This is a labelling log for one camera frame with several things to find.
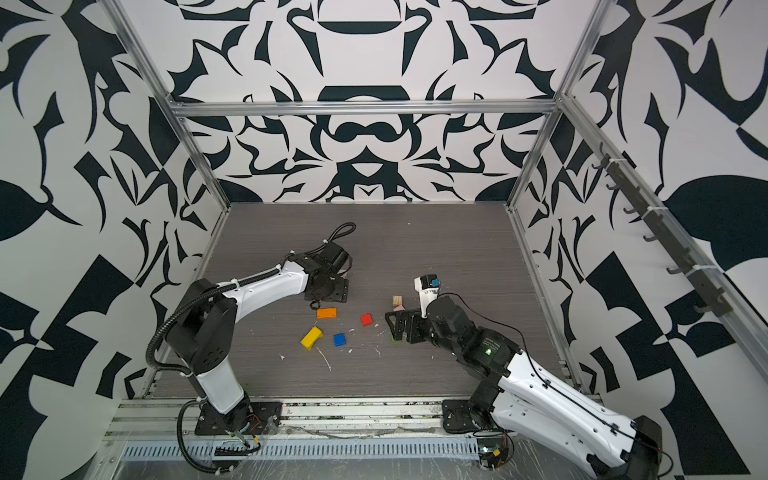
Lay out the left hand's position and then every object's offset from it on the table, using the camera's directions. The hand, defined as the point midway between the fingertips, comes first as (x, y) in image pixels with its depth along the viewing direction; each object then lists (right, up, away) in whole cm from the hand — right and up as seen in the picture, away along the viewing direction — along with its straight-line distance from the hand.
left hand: (336, 287), depth 91 cm
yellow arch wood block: (-5, -13, -5) cm, 15 cm away
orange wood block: (-3, -8, +1) cm, 9 cm away
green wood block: (+17, -7, -26) cm, 32 cm away
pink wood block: (+19, -6, +1) cm, 20 cm away
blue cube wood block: (+2, -15, -3) cm, 15 cm away
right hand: (+18, -3, -18) cm, 26 cm away
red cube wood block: (+9, -10, +1) cm, 13 cm away
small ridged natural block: (+18, -4, +3) cm, 19 cm away
